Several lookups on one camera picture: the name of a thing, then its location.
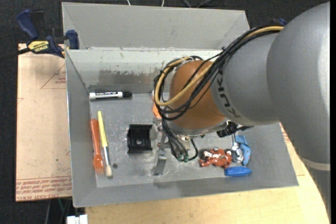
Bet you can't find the dark blue oblong piece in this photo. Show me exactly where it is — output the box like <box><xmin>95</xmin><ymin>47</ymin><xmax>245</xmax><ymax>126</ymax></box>
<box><xmin>224</xmin><ymin>166</ymin><xmax>253</xmax><ymax>177</ymax></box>

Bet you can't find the yellow paintbrush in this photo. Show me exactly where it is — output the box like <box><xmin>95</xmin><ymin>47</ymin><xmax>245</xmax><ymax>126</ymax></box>
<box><xmin>97</xmin><ymin>111</ymin><xmax>113</xmax><ymax>178</ymax></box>

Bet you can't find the black plastic bracket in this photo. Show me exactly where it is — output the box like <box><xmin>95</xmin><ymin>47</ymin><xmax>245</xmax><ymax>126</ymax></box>
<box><xmin>127</xmin><ymin>124</ymin><xmax>153</xmax><ymax>155</ymax></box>

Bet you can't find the orange plastic fork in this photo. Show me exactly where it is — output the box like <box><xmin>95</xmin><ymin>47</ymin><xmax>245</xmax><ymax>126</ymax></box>
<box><xmin>89</xmin><ymin>118</ymin><xmax>105</xmax><ymax>179</ymax></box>

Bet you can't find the white marker with black cap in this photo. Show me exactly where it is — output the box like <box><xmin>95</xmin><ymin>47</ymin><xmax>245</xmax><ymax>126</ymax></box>
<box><xmin>88</xmin><ymin>90</ymin><xmax>133</xmax><ymax>101</ymax></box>

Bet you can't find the grey metal bin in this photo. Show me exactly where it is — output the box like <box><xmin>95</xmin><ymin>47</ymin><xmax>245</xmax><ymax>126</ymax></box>
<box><xmin>61</xmin><ymin>2</ymin><xmax>300</xmax><ymax>208</ymax></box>

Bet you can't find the brown cardboard board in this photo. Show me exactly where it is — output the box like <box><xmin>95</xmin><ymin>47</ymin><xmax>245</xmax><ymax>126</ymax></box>
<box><xmin>15</xmin><ymin>43</ymin><xmax>307</xmax><ymax>202</ymax></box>

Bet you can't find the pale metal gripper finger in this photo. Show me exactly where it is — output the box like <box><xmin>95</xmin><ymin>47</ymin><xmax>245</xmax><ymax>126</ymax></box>
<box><xmin>153</xmin><ymin>149</ymin><xmax>167</xmax><ymax>176</ymax></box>
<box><xmin>150</xmin><ymin>117</ymin><xmax>164</xmax><ymax>141</ymax></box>

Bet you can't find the black cylinder on white bracket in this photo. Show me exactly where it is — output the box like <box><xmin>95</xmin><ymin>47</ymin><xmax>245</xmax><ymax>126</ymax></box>
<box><xmin>216</xmin><ymin>121</ymin><xmax>253</xmax><ymax>138</ymax></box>

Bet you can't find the light blue and metal tool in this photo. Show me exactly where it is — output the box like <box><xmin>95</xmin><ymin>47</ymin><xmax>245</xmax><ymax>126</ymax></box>
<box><xmin>230</xmin><ymin>135</ymin><xmax>252</xmax><ymax>166</ymax></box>

